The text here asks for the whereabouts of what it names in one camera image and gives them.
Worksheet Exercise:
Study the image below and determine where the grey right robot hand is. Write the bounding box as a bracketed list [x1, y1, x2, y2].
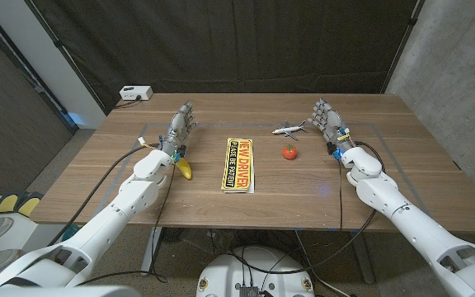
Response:
[306, 97, 356, 155]

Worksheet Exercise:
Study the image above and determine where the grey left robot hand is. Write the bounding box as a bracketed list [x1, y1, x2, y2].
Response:
[159, 100, 198, 158]

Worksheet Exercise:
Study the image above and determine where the yellow new driver bumper sticker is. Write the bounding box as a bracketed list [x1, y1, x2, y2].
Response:
[220, 137, 256, 194]

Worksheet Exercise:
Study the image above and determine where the yellow toy banana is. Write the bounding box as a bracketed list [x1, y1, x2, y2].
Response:
[174, 156, 193, 181]

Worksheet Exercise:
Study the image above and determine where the white toy airplane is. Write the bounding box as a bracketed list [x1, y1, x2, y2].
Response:
[271, 119, 308, 142]

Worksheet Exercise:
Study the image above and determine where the red toy tomato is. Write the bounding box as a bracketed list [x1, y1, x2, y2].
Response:
[281, 144, 299, 161]

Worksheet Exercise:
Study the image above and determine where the white power outlet box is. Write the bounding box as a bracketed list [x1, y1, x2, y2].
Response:
[119, 85, 154, 101]

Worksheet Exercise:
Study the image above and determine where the black backdrop curtain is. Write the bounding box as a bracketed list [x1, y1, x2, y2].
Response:
[31, 0, 422, 115]

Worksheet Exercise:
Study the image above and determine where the black backdrop stand pole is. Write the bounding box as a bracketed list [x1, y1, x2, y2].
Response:
[25, 0, 109, 116]
[380, 0, 426, 95]

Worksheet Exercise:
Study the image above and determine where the grey table leg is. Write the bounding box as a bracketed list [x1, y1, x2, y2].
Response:
[350, 230, 375, 285]
[140, 226, 163, 276]

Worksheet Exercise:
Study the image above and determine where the teal orange device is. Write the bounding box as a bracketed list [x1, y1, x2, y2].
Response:
[59, 224, 82, 243]

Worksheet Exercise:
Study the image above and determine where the white robot torso base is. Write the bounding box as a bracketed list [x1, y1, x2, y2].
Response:
[195, 246, 316, 297]

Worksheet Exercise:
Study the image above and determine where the yellow black foot pad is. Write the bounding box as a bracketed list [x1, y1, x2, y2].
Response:
[0, 190, 22, 215]
[16, 192, 44, 219]

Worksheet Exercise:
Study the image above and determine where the white low platform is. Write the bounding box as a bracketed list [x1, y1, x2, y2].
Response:
[0, 196, 62, 282]

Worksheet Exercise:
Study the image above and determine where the white robot chest cover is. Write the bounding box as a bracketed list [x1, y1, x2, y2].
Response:
[0, 285, 142, 297]

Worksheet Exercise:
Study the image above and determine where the black outlet box cable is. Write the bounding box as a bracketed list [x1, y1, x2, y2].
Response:
[113, 96, 142, 111]

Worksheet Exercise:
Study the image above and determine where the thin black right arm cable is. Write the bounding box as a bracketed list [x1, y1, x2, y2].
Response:
[336, 158, 345, 232]

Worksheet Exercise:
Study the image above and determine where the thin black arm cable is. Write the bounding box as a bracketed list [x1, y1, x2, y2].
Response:
[336, 158, 345, 232]
[76, 158, 177, 286]

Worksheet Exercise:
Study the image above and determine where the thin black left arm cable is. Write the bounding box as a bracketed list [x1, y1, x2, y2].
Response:
[76, 158, 177, 286]

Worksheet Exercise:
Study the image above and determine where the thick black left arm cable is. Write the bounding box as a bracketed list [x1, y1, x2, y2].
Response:
[46, 142, 160, 248]

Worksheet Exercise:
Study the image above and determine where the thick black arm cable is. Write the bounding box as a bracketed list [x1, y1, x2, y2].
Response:
[225, 140, 386, 276]
[46, 142, 160, 248]

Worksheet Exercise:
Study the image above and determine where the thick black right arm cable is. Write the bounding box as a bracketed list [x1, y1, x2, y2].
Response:
[225, 140, 386, 276]

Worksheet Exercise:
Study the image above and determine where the grey floor cable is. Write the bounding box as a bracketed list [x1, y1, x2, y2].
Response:
[294, 229, 352, 297]

